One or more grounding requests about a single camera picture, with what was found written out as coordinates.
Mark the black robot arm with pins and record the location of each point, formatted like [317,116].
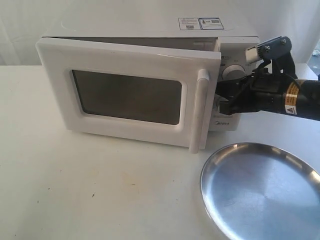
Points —
[308,102]

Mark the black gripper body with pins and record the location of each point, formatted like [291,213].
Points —
[272,87]

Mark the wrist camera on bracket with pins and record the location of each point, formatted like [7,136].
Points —
[269,50]

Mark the white backdrop curtain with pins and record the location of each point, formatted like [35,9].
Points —
[22,22]

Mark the round stainless steel plate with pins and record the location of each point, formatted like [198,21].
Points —
[254,191]

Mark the white microwave door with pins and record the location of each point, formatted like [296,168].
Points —
[146,93]

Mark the upper white control knob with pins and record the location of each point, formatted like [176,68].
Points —
[233,72]

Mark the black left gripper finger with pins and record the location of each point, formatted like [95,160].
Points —
[228,107]

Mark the white Midea microwave oven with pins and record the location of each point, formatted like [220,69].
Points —
[227,35]

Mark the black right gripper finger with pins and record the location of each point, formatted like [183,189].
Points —
[230,88]

